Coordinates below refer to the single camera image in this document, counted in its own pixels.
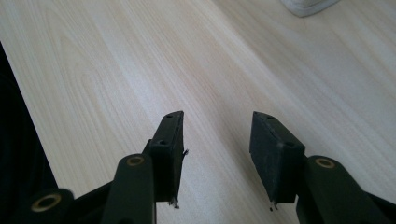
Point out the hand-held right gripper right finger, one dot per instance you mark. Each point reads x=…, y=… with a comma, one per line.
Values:
x=275, y=165

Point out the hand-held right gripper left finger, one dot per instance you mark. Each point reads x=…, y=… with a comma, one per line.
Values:
x=168, y=168

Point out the white fabric storage box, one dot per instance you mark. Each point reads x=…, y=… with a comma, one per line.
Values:
x=306, y=6

